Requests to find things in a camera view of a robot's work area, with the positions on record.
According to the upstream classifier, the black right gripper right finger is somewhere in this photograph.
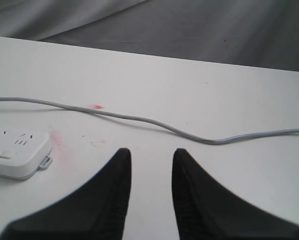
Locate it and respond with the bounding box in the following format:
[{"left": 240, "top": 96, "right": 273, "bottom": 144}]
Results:
[{"left": 171, "top": 148, "right": 299, "bottom": 240}]

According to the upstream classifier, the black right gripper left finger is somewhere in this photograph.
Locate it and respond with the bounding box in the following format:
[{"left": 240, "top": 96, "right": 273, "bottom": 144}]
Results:
[{"left": 0, "top": 148, "right": 132, "bottom": 240}]

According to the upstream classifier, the white power strip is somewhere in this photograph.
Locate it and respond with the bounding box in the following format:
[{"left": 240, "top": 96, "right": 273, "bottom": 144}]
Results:
[{"left": 0, "top": 124, "right": 53, "bottom": 180}]

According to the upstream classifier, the grey backdrop cloth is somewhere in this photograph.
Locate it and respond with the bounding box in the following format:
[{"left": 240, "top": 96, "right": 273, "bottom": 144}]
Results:
[{"left": 0, "top": 0, "right": 299, "bottom": 72}]

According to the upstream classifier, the grey power cable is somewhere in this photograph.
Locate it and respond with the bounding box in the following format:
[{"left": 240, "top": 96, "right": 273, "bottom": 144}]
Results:
[{"left": 0, "top": 97, "right": 299, "bottom": 146}]

